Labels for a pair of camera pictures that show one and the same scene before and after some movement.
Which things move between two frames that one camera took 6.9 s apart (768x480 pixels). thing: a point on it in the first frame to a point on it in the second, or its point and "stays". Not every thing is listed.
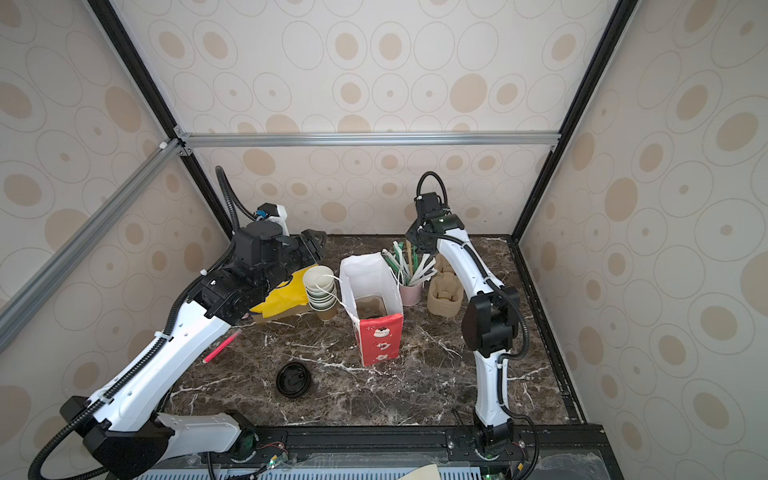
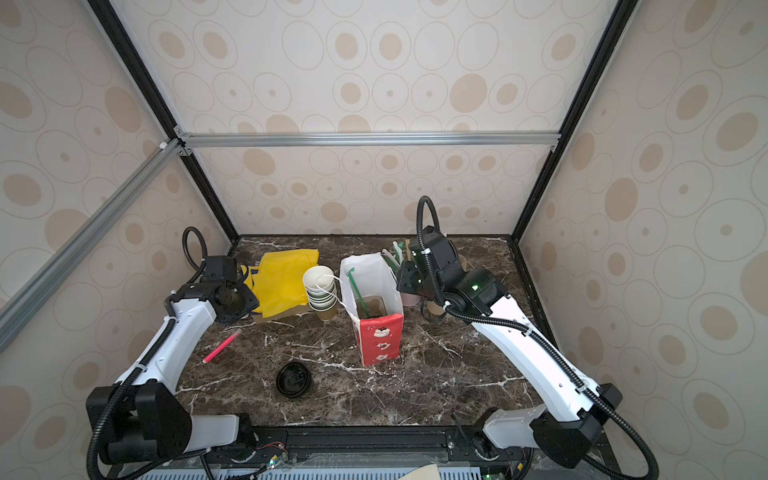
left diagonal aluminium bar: x=15 y=309 stays
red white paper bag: x=371 y=297 stays
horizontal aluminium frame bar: x=493 y=139 stays
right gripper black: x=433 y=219 to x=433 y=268
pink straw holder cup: x=411 y=295 stays
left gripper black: x=311 y=244 to x=252 y=302
